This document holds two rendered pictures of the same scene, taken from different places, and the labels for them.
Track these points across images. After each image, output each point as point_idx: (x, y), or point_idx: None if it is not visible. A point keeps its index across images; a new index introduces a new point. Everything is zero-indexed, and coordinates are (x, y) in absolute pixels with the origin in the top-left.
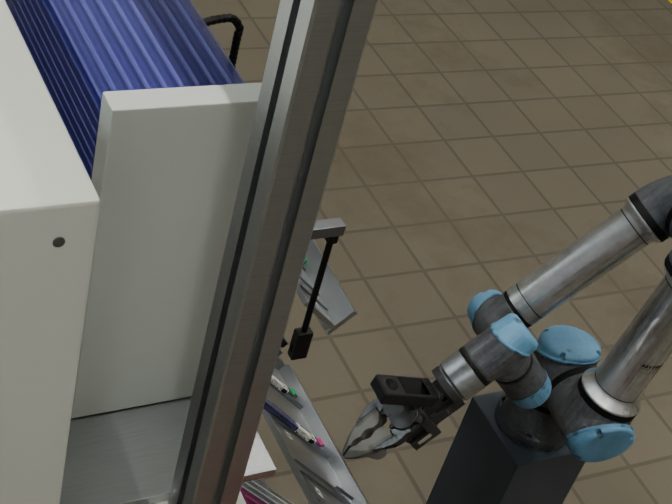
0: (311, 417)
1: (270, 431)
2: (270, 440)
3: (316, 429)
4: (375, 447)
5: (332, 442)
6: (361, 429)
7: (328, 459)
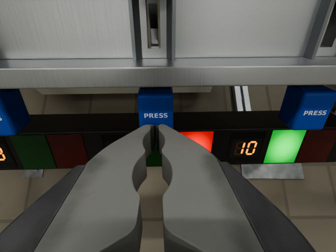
0: (271, 61)
1: (329, 251)
2: (321, 248)
3: (229, 60)
4: (76, 173)
5: (167, 66)
6: (184, 163)
7: (132, 59)
